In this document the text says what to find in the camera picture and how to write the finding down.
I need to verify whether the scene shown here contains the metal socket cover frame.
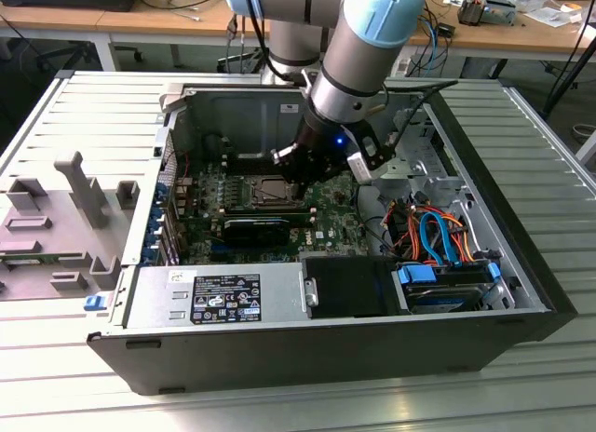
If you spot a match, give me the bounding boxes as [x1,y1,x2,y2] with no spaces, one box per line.
[251,174,302,205]

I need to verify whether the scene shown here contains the CPU socket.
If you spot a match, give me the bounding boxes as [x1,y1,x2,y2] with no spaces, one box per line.
[249,174,304,208]

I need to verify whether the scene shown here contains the green motherboard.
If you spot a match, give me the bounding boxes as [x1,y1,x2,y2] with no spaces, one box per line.
[174,155,373,265]

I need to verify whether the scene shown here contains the black graphics card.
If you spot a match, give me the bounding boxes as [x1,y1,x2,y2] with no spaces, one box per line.
[222,216,291,252]

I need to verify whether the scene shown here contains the black power supply label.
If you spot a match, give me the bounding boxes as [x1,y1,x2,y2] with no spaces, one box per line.
[192,272,263,325]

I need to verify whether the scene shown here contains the hard disk with blue carrier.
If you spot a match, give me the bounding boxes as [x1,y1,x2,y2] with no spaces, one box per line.
[393,259,507,316]

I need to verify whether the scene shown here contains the black and grey PC case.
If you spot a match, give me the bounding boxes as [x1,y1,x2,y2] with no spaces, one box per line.
[86,71,578,397]

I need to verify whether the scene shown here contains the grey power supply unit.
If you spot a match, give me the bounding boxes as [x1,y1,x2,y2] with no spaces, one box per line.
[109,263,311,329]

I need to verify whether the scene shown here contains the grey electronic device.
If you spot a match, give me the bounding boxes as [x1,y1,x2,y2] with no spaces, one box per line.
[456,0,519,28]

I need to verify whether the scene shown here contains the wooden desk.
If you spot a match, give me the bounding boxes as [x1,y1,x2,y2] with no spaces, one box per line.
[0,0,596,65]

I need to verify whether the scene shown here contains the black tripod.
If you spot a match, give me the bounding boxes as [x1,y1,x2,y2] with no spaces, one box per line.
[541,12,596,117]

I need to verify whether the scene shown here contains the white papers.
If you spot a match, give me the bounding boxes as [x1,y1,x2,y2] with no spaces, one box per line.
[523,0,586,29]

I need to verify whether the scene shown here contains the grey parts rack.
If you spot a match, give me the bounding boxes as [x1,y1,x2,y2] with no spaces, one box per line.
[0,150,141,303]

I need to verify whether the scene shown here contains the black and white wrist camera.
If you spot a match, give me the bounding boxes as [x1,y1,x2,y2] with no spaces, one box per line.
[346,123,393,184]

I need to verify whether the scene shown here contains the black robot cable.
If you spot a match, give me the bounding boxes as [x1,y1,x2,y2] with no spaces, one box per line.
[386,79,461,149]

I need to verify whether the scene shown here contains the orange power wire bundle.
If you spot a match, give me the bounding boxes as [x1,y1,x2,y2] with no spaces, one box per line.
[384,202,483,265]

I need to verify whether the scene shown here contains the blue flat data wire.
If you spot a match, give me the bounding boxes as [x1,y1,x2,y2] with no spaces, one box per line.
[418,208,463,269]

